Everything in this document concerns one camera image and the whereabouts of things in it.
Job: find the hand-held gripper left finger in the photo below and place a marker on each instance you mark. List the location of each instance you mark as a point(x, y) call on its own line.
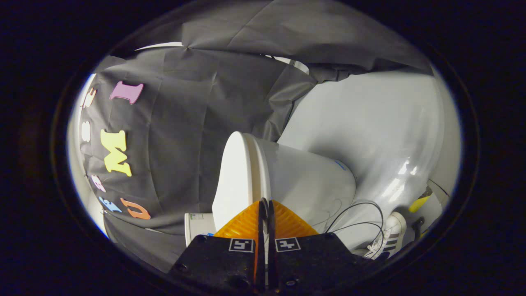
point(222, 259)

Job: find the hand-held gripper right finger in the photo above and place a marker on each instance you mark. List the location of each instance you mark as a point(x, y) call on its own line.
point(312, 259)

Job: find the white toilet lid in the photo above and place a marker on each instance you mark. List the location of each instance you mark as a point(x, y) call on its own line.
point(232, 181)

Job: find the white toilet seat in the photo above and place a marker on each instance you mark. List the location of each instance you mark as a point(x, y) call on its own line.
point(259, 164)

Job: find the white striped sneaker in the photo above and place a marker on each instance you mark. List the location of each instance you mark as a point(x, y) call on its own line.
point(390, 236)

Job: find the yellow object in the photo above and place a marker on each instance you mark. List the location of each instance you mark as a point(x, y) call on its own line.
point(419, 203)

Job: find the black backdrop cloth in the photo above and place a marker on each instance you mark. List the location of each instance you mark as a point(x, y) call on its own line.
point(185, 123)

